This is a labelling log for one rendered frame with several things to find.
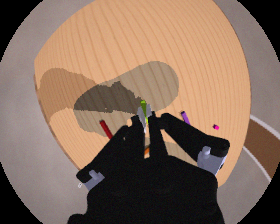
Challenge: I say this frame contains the purple rod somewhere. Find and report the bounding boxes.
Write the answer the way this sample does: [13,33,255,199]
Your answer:
[181,111,190,124]

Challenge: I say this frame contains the red rod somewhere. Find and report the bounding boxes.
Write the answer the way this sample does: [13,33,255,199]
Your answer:
[100,120,113,139]

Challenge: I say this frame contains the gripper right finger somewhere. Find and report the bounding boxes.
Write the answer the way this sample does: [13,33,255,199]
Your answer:
[146,104,230,194]

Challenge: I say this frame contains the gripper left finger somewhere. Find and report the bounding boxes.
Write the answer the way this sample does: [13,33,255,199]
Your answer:
[76,107,146,197]

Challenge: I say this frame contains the lime green rod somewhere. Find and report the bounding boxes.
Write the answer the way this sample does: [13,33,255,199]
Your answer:
[140,100,148,124]

